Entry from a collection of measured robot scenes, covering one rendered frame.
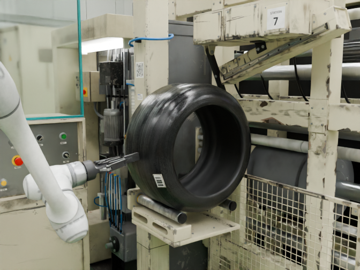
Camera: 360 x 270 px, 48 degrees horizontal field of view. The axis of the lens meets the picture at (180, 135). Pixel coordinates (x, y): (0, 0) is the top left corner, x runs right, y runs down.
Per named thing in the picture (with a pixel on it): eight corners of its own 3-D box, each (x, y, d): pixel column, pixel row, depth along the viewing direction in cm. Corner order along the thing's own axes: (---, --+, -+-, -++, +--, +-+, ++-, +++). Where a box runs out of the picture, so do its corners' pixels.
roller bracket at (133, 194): (127, 209, 191) (126, 189, 189) (193, 195, 214) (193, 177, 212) (130, 211, 188) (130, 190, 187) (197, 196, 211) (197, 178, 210)
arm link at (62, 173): (60, 173, 151) (74, 201, 145) (18, 185, 142) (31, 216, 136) (64, 156, 143) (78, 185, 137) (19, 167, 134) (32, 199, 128)
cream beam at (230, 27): (192, 45, 200) (192, 14, 198) (229, 47, 214) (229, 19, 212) (289, 33, 151) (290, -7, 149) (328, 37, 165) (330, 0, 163)
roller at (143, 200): (138, 204, 191) (134, 197, 190) (145, 199, 193) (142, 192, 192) (180, 226, 163) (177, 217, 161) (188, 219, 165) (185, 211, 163)
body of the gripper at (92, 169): (85, 164, 143) (109, 157, 148) (76, 160, 150) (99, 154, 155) (89, 184, 145) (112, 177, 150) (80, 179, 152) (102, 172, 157)
